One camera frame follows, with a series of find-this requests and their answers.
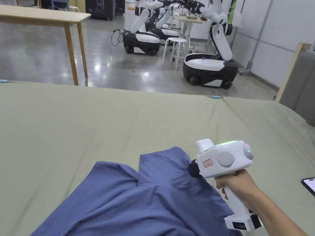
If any white wheeled robot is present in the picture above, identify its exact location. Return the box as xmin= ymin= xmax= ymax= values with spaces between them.
xmin=147 ymin=0 xmax=180 ymax=45
xmin=182 ymin=0 xmax=240 ymax=89
xmin=122 ymin=0 xmax=161 ymax=54

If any grey padded headboard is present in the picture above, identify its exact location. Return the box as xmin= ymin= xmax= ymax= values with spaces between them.
xmin=278 ymin=43 xmax=315 ymax=126

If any blue chair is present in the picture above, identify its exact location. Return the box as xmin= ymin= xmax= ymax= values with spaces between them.
xmin=50 ymin=0 xmax=80 ymax=13

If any wooden table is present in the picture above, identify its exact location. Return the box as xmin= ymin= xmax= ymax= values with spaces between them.
xmin=0 ymin=5 xmax=92 ymax=86

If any person's right forearm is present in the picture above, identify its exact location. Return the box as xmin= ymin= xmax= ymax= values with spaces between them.
xmin=247 ymin=189 xmax=309 ymax=236

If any black smartphone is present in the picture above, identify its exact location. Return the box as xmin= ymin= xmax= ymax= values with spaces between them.
xmin=301 ymin=177 xmax=315 ymax=198

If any white round stool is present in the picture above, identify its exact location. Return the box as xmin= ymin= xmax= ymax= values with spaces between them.
xmin=162 ymin=37 xmax=191 ymax=70

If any black cabinet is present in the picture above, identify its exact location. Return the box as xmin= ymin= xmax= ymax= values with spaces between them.
xmin=85 ymin=0 xmax=117 ymax=21

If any person's right hand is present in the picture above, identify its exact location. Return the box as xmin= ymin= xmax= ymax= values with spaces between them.
xmin=215 ymin=169 xmax=263 ymax=211

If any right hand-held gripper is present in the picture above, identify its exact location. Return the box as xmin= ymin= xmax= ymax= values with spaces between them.
xmin=187 ymin=139 xmax=263 ymax=232

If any blue garment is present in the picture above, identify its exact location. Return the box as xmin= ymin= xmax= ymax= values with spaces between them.
xmin=30 ymin=146 xmax=243 ymax=236

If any white desk with wooden top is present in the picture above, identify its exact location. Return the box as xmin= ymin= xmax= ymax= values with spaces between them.
xmin=169 ymin=13 xmax=215 ymax=63

